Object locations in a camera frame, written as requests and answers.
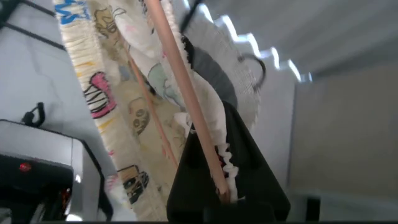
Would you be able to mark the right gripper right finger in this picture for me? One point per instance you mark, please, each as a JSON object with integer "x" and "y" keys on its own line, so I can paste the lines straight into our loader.
{"x": 261, "y": 193}

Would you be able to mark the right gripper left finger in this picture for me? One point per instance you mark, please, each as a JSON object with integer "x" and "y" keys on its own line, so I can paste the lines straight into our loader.
{"x": 189, "y": 193}

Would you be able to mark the pink clothes hanger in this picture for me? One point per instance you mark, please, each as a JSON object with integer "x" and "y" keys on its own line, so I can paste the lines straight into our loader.
{"x": 183, "y": 77}

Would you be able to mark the cream printed garment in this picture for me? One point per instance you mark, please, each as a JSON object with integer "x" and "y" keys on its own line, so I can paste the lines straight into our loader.
{"x": 102, "y": 93}

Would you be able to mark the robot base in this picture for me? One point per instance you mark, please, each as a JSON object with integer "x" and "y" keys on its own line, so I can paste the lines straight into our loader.
{"x": 37, "y": 174}

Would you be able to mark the white laundry basket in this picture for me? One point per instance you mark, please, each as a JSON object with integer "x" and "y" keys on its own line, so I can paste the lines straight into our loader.
{"x": 230, "y": 53}

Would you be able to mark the white curtain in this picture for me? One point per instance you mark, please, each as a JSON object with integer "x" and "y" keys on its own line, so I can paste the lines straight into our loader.
{"x": 311, "y": 25}

